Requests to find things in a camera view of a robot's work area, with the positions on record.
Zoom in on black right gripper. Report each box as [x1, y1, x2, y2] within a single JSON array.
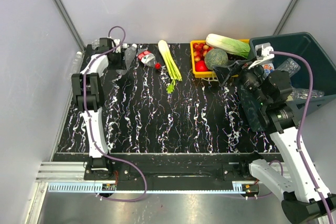
[[211, 56, 270, 106]]

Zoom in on clear bottle back row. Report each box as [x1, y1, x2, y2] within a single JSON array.
[[91, 39, 100, 50]]

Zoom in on clear crushed bottle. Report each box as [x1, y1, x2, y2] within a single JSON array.
[[116, 44, 137, 76]]

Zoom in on clear bottle blue red label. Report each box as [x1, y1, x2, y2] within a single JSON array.
[[262, 62, 275, 77]]

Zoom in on red label crushed bottle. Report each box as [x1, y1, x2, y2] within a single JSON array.
[[137, 50, 161, 70]]

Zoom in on clear ribbed bottle white cap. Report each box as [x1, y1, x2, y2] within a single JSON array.
[[276, 58, 301, 77]]

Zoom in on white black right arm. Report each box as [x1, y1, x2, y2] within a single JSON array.
[[214, 60, 335, 223]]

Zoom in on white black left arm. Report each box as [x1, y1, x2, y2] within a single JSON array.
[[71, 37, 124, 179]]

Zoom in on dark green plastic bin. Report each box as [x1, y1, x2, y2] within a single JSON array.
[[240, 31, 336, 132]]

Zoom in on green netted melon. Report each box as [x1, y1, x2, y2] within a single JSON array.
[[204, 48, 228, 70]]

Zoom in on yellow plastic tray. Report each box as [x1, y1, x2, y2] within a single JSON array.
[[190, 39, 249, 78]]

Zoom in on red apple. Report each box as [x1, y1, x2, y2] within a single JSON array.
[[195, 60, 209, 72]]

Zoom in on napa cabbage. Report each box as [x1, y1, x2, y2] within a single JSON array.
[[205, 34, 250, 58]]

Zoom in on celery stalk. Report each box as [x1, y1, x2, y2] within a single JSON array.
[[158, 40, 182, 94]]

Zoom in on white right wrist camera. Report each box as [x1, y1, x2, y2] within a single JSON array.
[[248, 42, 275, 69]]

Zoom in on aluminium frame post left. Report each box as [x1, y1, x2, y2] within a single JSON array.
[[52, 0, 86, 51]]

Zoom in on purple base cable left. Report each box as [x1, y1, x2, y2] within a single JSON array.
[[96, 153, 148, 203]]

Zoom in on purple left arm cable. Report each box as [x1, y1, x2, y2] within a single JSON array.
[[82, 26, 127, 154]]

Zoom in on aluminium front rail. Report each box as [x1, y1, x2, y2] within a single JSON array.
[[35, 162, 302, 195]]

